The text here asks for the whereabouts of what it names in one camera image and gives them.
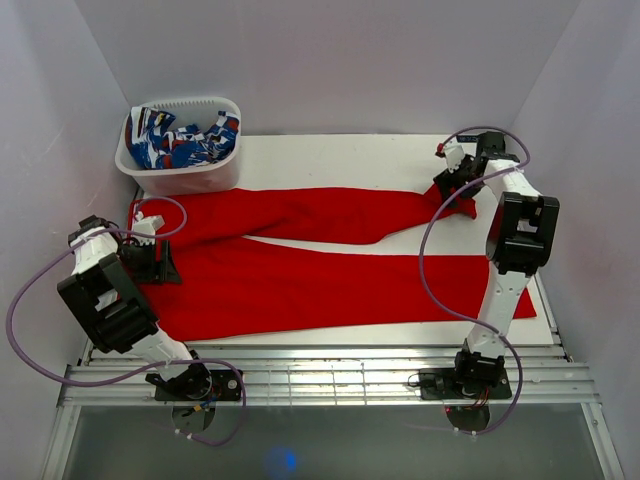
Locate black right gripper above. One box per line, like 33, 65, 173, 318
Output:
433, 154, 485, 210

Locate red trousers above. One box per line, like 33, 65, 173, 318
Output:
127, 185, 539, 342

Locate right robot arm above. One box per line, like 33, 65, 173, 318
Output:
418, 127, 560, 404

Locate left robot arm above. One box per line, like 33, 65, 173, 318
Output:
57, 214, 213, 400

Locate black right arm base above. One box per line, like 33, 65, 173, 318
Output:
417, 368, 512, 401

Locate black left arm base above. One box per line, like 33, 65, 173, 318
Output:
145, 369, 242, 402

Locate blue white patterned garment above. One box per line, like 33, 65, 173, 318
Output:
124, 107, 241, 170

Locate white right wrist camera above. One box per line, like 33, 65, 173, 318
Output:
435, 143, 466, 171

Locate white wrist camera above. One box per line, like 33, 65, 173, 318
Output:
435, 143, 466, 171
131, 211, 165, 246

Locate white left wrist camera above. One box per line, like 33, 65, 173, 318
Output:
131, 211, 165, 246

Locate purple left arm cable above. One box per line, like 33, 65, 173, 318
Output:
4, 197, 247, 446

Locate aluminium frame rail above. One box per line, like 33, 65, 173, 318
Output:
57, 343, 601, 406

